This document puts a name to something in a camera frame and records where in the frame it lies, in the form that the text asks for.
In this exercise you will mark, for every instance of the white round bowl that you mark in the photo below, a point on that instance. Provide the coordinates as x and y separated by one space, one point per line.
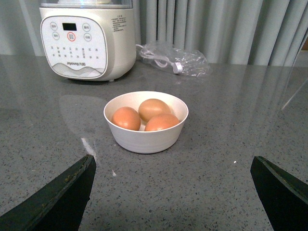
141 141

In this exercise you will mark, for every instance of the brown egg left in bowl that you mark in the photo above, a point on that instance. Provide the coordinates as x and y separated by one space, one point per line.
127 118

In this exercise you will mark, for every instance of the white Joyoung cooker appliance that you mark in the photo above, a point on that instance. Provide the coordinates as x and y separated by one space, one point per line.
88 39

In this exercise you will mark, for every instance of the pale brown egg at back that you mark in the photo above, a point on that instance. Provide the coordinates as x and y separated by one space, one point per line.
152 107

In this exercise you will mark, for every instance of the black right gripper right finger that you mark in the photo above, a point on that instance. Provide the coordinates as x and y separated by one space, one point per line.
283 196

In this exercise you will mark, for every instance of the grey curtain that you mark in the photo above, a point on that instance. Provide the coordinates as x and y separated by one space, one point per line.
256 32

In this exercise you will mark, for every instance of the brown egg front right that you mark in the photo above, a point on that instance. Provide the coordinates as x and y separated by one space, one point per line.
161 122

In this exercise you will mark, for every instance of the clear plastic bag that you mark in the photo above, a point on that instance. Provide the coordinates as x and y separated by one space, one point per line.
164 56

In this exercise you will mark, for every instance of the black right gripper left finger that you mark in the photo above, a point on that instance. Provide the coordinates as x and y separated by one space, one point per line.
59 205

